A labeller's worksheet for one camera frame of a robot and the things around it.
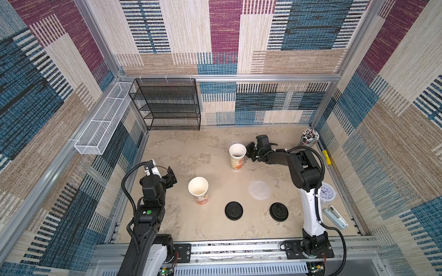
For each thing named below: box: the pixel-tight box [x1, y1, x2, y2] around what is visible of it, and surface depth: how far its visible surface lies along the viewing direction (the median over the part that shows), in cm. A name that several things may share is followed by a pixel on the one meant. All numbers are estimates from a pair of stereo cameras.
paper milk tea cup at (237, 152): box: [229, 143, 247, 172], surface depth 91 cm
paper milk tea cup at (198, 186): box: [187, 176, 209, 206], surface depth 79 cm
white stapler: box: [322, 205, 349, 230], surface depth 82 cm
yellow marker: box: [322, 149, 332, 166], surface depth 108 cm
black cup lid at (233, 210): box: [224, 201, 244, 221], surface depth 85 cm
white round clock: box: [319, 181, 337, 202], surface depth 89 cm
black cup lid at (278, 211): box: [269, 202, 289, 222], surface depth 85 cm
